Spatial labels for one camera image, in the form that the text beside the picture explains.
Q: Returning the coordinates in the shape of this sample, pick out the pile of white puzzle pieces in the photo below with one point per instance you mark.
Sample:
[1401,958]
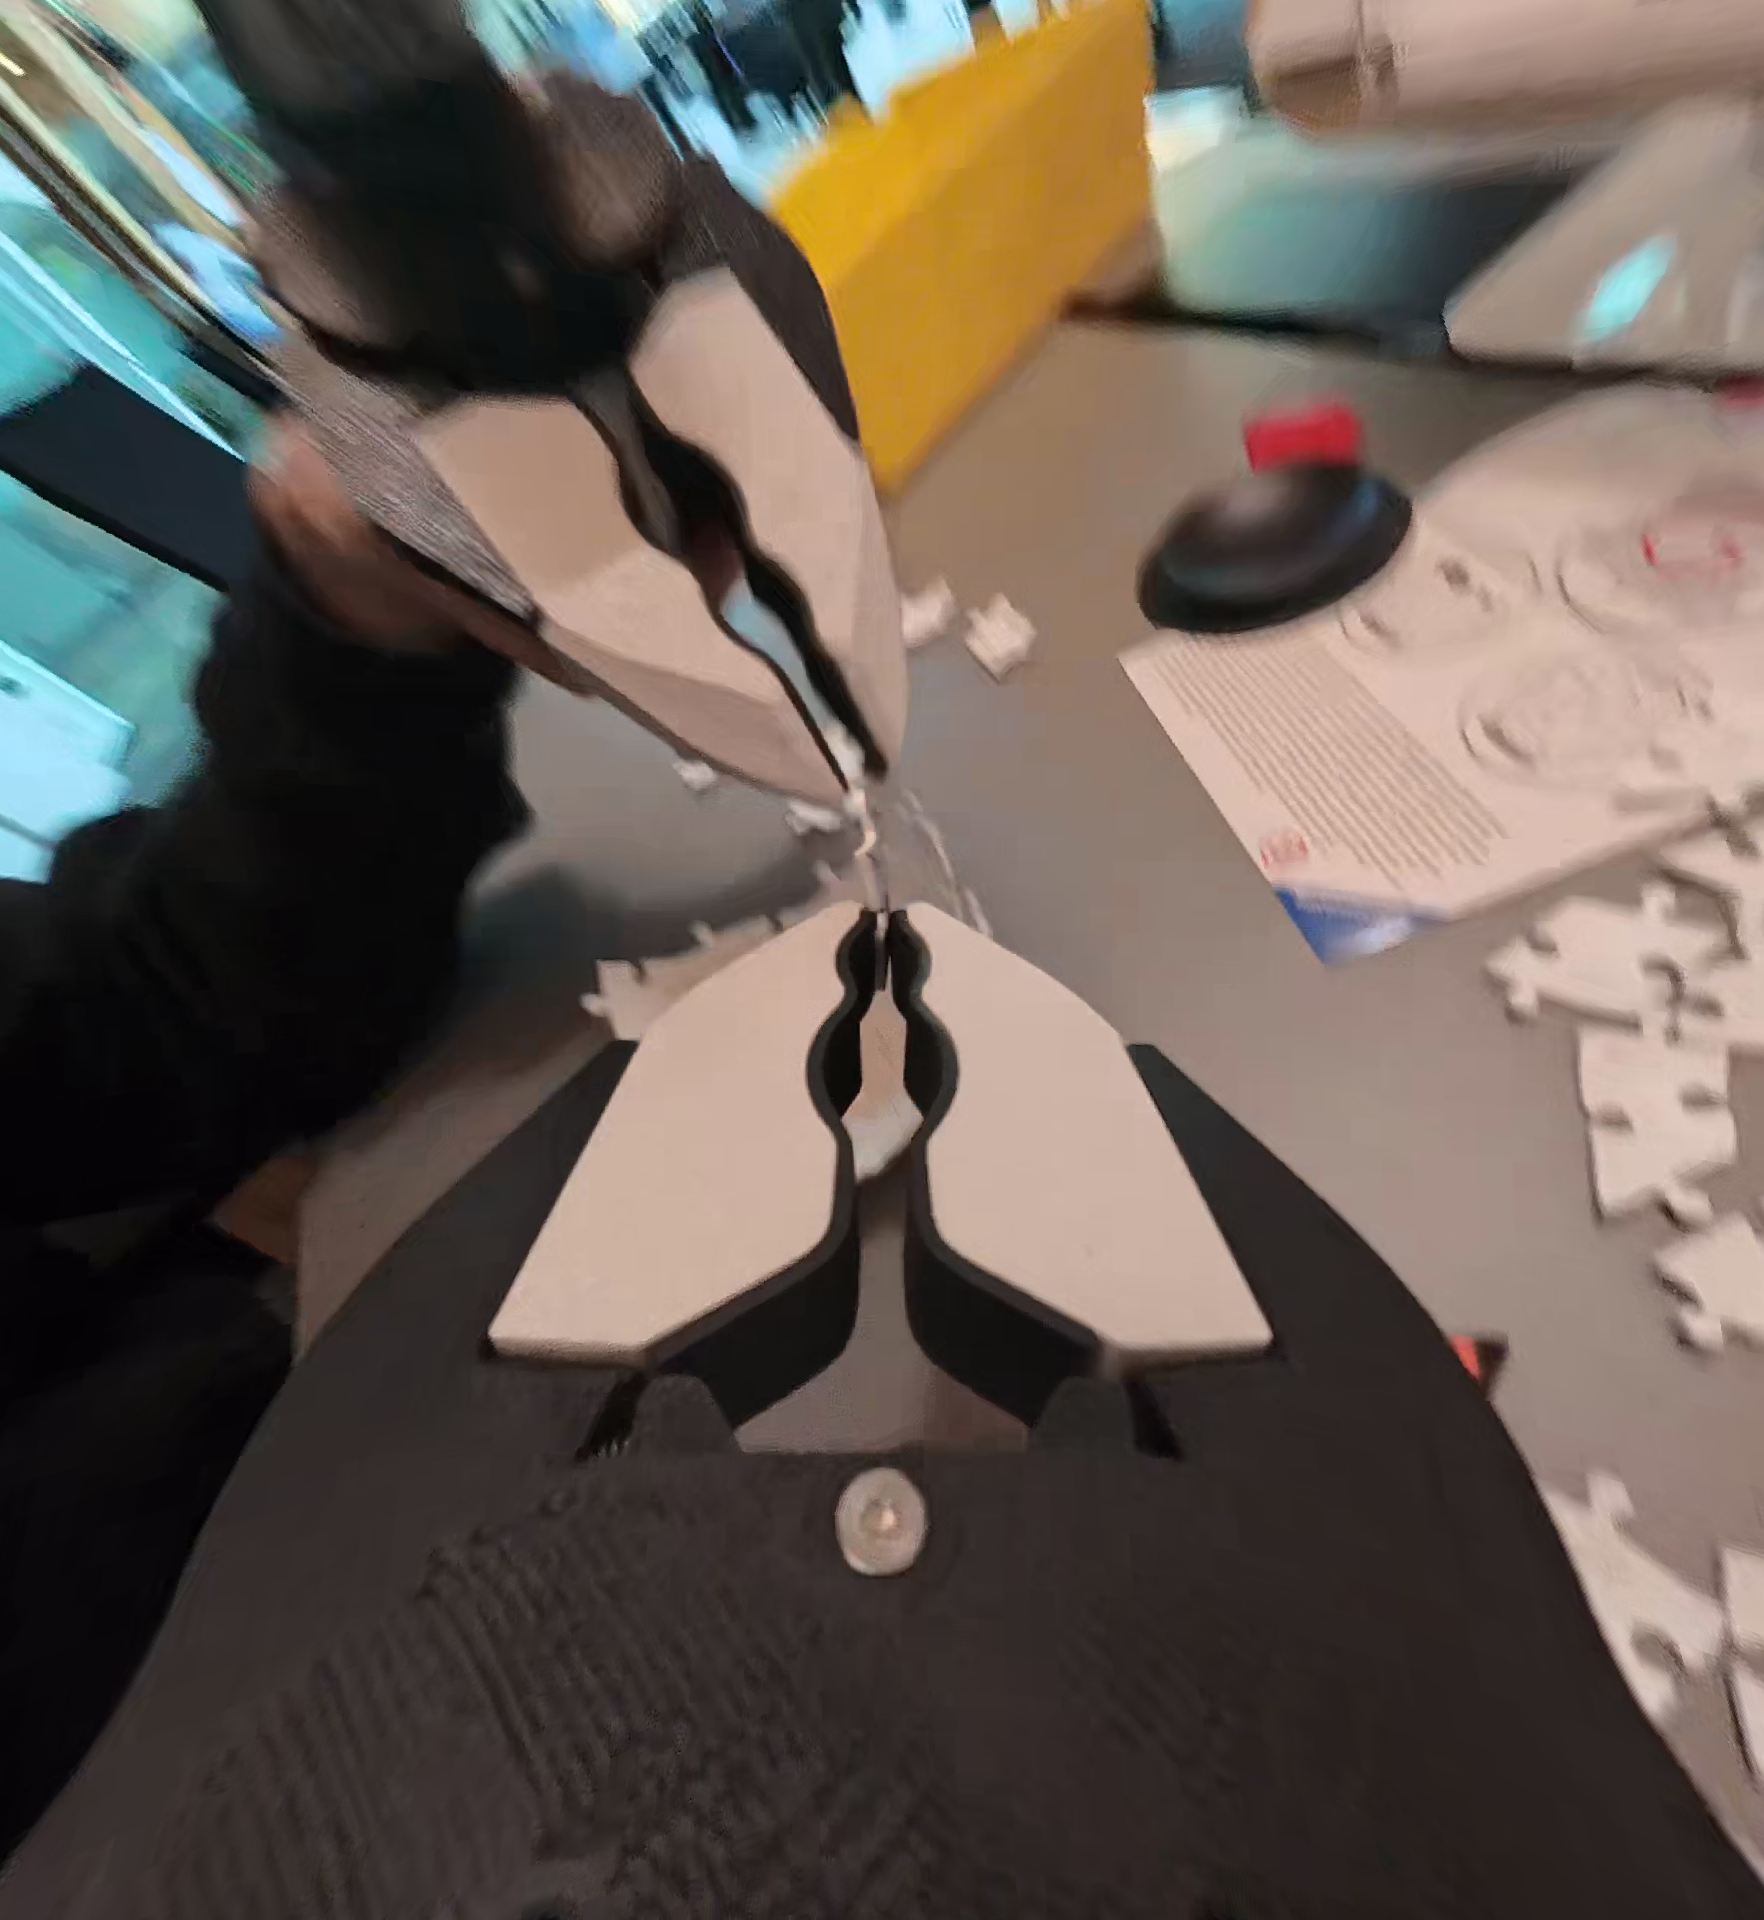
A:
[1646,1111]

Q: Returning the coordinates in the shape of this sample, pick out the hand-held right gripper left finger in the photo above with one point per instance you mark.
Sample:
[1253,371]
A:
[671,1201]

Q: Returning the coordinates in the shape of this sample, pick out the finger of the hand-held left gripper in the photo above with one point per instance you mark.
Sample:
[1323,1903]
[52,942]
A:
[595,585]
[793,434]

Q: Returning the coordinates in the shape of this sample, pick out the printed puzzle instruction leaflet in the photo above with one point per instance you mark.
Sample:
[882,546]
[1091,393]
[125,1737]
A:
[1423,722]

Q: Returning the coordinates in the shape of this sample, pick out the black dome puzzle stand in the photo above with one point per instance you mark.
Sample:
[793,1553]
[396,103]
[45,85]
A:
[1273,548]

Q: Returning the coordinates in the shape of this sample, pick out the white puzzle piece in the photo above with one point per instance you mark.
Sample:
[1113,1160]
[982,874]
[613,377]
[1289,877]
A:
[931,615]
[999,639]

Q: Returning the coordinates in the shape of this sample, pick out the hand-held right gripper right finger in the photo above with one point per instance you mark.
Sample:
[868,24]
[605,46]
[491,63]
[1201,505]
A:
[1091,1201]

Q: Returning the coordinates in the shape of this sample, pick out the red plastic clip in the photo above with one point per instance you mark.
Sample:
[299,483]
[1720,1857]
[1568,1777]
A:
[1302,434]

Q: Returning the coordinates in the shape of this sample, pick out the person's left hand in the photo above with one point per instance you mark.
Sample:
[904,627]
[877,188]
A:
[355,577]

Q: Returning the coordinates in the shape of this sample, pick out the partly built white puzzle ball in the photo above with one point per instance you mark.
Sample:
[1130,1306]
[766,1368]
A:
[641,983]

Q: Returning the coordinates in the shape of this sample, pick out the person's left forearm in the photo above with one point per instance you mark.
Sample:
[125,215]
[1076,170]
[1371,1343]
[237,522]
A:
[299,871]

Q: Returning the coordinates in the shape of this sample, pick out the colourful puzzle piece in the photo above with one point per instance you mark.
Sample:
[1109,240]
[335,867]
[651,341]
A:
[1482,1362]

